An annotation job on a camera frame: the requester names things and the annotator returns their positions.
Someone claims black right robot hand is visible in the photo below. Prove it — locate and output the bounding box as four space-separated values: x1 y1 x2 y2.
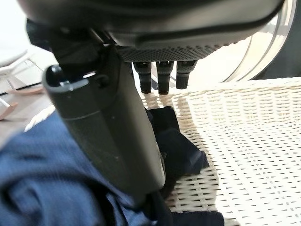
24 0 286 206

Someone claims blue garment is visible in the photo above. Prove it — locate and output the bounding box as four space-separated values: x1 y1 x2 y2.
0 105 224 226

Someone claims round glass washing machine door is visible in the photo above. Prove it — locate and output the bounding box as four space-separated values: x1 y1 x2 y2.
218 0 301 83

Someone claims white rocking chair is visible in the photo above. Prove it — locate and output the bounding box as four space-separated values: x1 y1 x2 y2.
0 48 59 121

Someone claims white wicker laundry basket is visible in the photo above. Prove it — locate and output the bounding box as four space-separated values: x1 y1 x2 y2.
24 76 301 226

